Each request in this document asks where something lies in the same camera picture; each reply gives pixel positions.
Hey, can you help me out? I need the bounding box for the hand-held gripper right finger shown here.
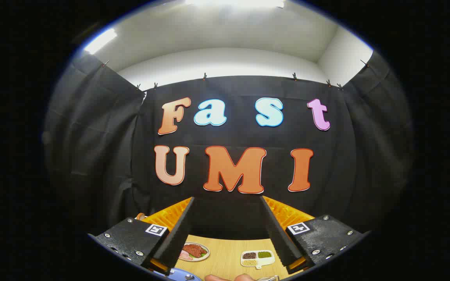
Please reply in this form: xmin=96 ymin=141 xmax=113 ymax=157
xmin=259 ymin=196 xmax=371 ymax=274

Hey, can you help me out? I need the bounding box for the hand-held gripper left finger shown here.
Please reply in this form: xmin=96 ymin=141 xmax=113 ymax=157
xmin=87 ymin=196 xmax=195 ymax=277

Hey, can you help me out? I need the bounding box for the oval plate of meat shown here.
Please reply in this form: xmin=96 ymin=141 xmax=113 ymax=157
xmin=178 ymin=242 xmax=210 ymax=262

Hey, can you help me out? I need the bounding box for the white divided dish of beans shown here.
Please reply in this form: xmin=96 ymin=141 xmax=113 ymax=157
xmin=241 ymin=250 xmax=275 ymax=270

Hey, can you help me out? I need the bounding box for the blue round plate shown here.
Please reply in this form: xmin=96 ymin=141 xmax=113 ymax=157
xmin=153 ymin=268 xmax=203 ymax=281

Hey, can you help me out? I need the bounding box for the ceiling light panel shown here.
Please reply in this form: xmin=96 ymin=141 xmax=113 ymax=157
xmin=84 ymin=28 xmax=118 ymax=55
xmin=185 ymin=0 xmax=285 ymax=9

